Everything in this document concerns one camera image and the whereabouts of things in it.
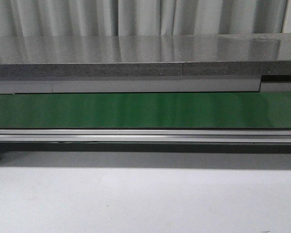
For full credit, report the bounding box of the white pleated curtain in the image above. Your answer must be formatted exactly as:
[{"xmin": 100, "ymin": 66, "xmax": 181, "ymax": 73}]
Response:
[{"xmin": 0, "ymin": 0, "xmax": 288, "ymax": 36}]

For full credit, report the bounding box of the green conveyor belt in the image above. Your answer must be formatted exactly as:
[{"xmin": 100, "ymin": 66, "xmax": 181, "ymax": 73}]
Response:
[{"xmin": 0, "ymin": 92, "xmax": 291, "ymax": 128}]

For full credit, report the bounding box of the aluminium conveyor frame rail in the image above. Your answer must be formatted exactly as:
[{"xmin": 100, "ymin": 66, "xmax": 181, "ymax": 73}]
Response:
[{"xmin": 0, "ymin": 129, "xmax": 291, "ymax": 144}]

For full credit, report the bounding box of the grey stone counter slab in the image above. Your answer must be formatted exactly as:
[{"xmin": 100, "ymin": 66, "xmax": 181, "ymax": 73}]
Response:
[{"xmin": 0, "ymin": 33, "xmax": 291, "ymax": 94}]

